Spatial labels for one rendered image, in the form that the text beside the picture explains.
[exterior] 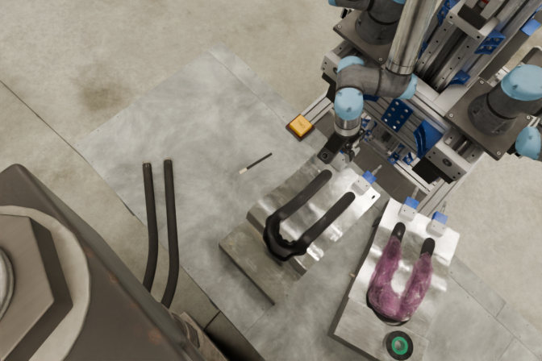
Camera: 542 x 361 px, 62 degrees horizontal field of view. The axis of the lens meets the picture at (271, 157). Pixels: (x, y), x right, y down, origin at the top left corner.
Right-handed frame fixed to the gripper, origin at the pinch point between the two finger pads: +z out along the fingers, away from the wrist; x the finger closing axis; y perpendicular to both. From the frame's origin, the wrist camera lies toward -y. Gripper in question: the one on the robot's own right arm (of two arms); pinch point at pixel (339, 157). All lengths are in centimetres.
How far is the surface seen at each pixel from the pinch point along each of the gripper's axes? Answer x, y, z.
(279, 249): -6.5, -35.7, 3.3
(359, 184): -10.3, -1.8, 3.9
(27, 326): -26, -57, -116
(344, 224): -15.5, -14.7, 6.2
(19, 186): -17, -54, -113
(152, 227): 26, -60, -5
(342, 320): -35, -38, 3
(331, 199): -6.8, -11.4, 5.3
